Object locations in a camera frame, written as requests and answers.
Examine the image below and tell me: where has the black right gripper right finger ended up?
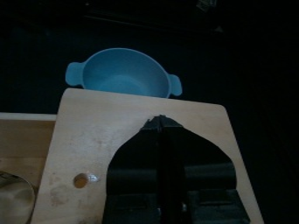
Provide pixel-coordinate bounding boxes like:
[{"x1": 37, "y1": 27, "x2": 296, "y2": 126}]
[{"x1": 158, "y1": 115, "x2": 250, "y2": 224}]

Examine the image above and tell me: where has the wooden drawer box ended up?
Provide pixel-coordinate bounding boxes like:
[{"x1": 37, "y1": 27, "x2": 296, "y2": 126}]
[{"x1": 0, "y1": 112, "x2": 58, "y2": 224}]

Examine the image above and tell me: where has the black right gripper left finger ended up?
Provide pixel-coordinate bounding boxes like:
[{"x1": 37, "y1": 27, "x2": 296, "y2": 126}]
[{"x1": 101, "y1": 115, "x2": 162, "y2": 224}]

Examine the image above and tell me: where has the wooden cutting board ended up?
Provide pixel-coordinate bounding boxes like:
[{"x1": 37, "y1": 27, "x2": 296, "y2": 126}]
[{"x1": 29, "y1": 87, "x2": 265, "y2": 224}]

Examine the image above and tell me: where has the blue bowl with handles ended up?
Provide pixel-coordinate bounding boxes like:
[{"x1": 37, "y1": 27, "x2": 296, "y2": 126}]
[{"x1": 63, "y1": 47, "x2": 182, "y2": 100}]

